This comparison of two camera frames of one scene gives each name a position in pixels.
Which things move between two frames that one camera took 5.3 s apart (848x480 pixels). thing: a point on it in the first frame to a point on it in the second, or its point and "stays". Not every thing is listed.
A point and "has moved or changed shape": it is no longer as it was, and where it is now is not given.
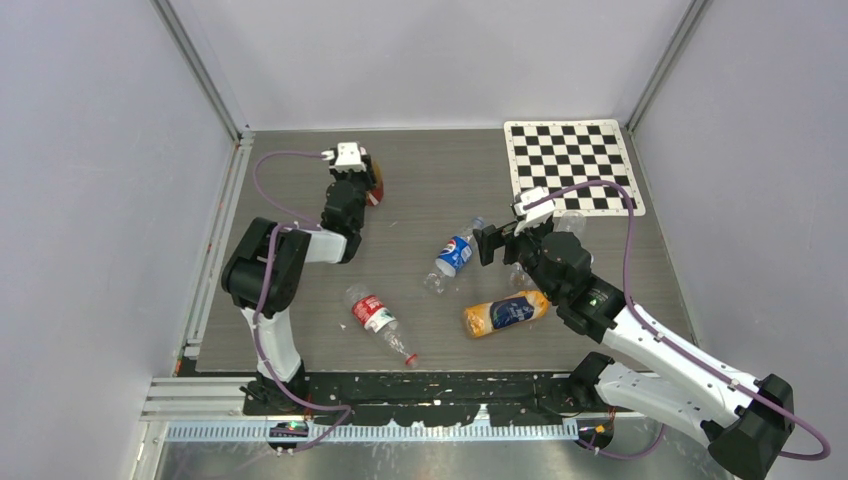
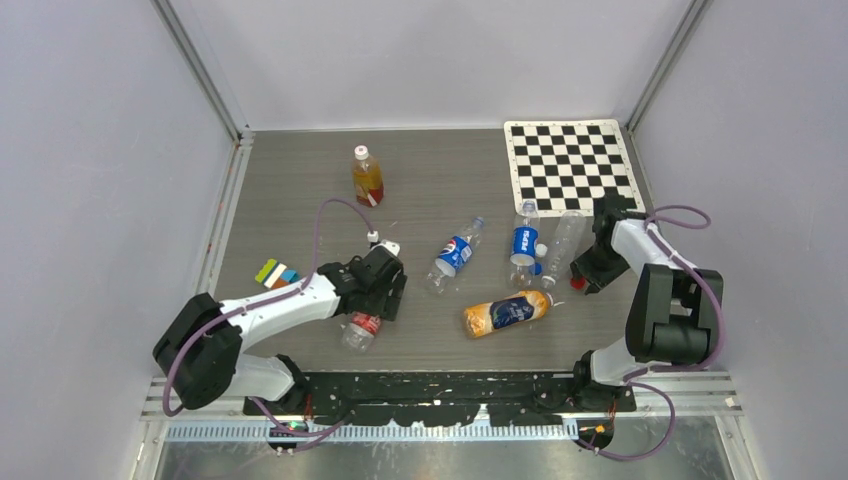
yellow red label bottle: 374,195 stays
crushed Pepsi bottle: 453,256 stays
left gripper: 365,174 to 386,306
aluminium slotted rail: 260,432 stays
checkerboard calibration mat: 557,155 stays
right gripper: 491,238 to 582,267
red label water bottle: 369,310 has moved or changed shape
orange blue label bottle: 483,317 stays
